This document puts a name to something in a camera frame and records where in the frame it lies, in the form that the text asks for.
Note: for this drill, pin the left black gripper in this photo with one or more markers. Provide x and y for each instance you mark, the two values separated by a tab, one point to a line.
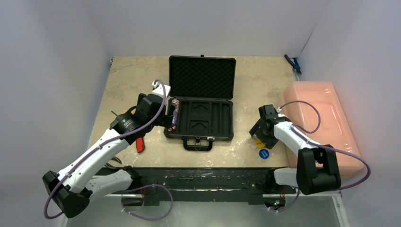
164	120

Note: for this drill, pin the pink translucent plastic bin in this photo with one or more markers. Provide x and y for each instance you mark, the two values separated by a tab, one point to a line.
314	105

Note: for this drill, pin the blue handled pliers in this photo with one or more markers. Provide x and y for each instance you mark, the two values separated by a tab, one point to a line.
294	63

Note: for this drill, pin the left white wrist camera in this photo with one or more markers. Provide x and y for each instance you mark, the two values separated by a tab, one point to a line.
160	90

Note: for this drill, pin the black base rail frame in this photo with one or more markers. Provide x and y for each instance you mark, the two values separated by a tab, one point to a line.
220	184

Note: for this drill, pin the yellow dealer button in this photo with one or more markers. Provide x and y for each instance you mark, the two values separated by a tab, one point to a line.
259	144

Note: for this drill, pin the black poker set case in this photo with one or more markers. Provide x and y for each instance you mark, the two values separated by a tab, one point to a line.
205	88

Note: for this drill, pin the blue dealer button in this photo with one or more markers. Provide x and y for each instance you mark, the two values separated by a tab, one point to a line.
264	154

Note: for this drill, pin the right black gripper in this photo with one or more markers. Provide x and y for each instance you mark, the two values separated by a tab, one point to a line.
265	126

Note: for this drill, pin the red black folding knife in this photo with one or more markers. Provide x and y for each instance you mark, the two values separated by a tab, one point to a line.
140	145

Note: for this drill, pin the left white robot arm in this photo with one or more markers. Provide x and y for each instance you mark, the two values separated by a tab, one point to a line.
71	189

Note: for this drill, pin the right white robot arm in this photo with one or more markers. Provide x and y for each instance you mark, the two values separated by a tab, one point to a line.
317	167

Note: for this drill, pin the purple poker chip stack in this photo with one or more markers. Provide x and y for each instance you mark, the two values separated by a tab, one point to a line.
176	116

